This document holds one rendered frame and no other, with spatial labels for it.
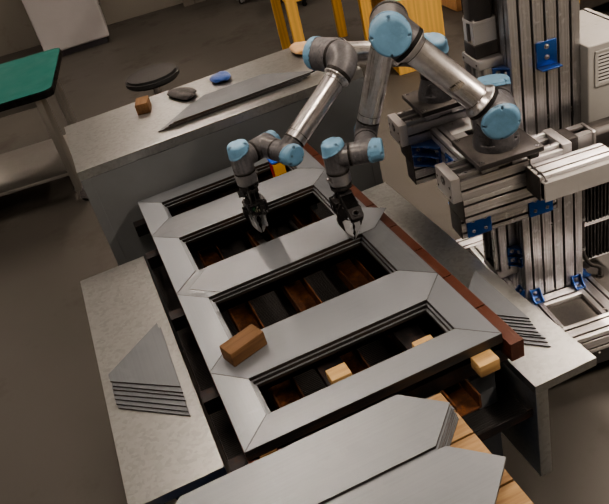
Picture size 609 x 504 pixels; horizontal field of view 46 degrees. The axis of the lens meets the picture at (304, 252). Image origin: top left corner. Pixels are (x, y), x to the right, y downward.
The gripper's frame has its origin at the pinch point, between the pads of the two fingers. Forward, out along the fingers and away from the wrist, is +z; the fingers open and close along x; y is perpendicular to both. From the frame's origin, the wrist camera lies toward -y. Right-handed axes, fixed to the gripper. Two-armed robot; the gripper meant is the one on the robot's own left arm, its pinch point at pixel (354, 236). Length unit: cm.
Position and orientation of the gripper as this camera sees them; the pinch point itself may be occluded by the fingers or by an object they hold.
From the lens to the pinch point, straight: 243.8
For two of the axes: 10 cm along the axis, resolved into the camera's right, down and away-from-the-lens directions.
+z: 2.2, 8.1, 5.4
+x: -9.1, 3.8, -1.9
